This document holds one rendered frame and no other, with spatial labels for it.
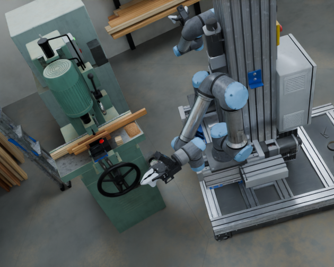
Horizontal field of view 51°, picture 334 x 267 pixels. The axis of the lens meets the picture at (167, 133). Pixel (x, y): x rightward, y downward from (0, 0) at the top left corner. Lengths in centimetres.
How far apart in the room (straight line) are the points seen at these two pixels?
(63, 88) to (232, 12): 98
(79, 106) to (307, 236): 183
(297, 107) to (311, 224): 100
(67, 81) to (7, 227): 193
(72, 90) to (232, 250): 161
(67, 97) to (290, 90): 126
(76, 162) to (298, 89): 143
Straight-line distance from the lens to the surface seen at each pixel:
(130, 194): 269
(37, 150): 323
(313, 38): 442
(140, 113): 242
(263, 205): 266
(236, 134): 184
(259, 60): 196
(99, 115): 255
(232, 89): 162
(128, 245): 296
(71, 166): 236
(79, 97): 211
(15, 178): 380
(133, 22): 414
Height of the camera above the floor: 254
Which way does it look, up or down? 46 degrees down
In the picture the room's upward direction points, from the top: 19 degrees counter-clockwise
